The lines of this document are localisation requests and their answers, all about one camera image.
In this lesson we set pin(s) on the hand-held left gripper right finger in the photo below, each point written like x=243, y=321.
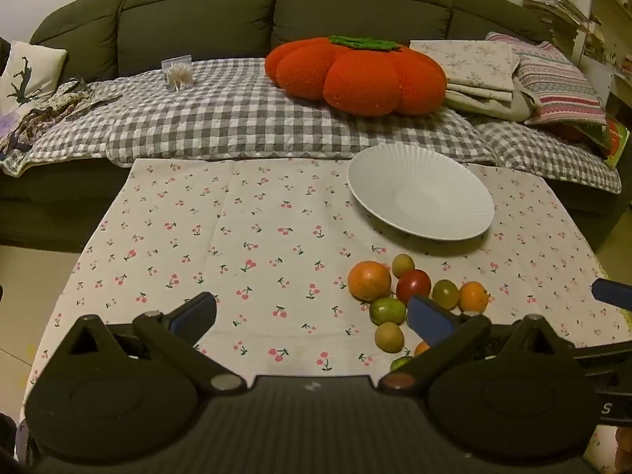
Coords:
x=429, y=318

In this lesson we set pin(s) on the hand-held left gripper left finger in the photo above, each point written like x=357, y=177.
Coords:
x=192, y=313

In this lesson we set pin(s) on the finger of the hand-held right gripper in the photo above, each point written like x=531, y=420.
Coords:
x=613, y=290
x=605, y=351

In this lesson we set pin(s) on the green-brown tomato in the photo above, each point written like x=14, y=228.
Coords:
x=445, y=293

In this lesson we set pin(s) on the small orange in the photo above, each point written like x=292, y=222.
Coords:
x=473, y=297
x=421, y=349

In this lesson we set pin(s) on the red tomato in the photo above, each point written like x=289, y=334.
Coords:
x=413, y=284

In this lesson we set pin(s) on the olive-brown round fruit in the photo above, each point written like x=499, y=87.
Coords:
x=389, y=336

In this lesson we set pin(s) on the large green fruit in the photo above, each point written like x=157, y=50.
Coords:
x=385, y=310

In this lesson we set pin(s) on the small green fruit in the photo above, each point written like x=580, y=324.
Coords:
x=399, y=363

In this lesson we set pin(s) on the yellow round fruit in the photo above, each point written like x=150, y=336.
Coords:
x=403, y=264

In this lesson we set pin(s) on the large orange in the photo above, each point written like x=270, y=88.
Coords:
x=369, y=280

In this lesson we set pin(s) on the white ribbed plate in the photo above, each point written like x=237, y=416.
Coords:
x=419, y=192

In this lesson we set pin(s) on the cherry print tablecloth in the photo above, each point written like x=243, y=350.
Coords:
x=222, y=232

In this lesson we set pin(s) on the green picture book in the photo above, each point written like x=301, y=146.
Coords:
x=614, y=143

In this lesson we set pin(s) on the grey checkered blanket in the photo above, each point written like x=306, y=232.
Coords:
x=222, y=108

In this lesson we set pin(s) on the striped patterned pillow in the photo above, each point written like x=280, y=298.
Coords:
x=558, y=79

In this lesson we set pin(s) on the folded beige cloth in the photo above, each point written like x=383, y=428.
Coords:
x=489, y=103

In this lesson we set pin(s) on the orange pumpkin cushion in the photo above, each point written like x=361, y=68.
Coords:
x=365, y=79

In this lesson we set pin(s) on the crumpled floral cloth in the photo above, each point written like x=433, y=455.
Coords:
x=49, y=106

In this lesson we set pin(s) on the folded floral cloth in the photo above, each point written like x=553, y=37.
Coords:
x=464, y=61

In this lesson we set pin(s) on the bookshelf with books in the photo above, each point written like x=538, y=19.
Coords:
x=607, y=5

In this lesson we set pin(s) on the stack of papers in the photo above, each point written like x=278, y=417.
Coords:
x=553, y=10

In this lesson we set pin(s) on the white printed pillow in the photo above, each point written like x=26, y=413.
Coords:
x=39, y=69

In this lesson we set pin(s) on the dark green sofa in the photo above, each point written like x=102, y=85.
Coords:
x=197, y=10

